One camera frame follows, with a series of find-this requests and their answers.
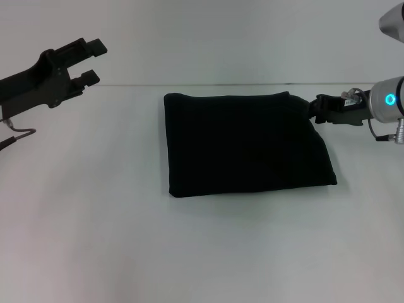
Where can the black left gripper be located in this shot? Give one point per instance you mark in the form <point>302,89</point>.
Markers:
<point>28,85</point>

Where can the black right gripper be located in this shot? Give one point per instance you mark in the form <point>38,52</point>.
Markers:
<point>356,109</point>

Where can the black t-shirt with FREE print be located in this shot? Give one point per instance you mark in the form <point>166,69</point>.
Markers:
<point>240,145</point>

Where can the silver mount screw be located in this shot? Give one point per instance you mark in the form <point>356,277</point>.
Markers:
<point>350,95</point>

